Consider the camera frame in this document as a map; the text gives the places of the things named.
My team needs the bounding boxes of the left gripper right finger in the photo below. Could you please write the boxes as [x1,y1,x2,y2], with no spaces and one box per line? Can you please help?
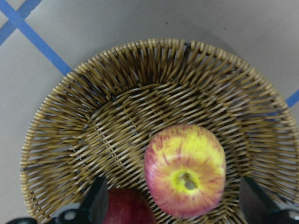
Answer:
[239,176,299,224]

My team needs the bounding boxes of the woven wicker basket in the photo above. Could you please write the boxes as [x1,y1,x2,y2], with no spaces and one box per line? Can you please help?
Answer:
[21,39,299,224]

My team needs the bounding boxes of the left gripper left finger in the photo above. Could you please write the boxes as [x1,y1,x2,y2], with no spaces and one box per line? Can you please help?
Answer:
[49,176,109,224]

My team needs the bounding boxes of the yellow-red apple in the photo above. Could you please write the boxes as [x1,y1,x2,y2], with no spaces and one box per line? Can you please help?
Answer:
[144,124,226,218]

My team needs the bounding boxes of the dark red apple in basket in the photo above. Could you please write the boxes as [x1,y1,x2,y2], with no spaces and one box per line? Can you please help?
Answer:
[103,188,157,224]

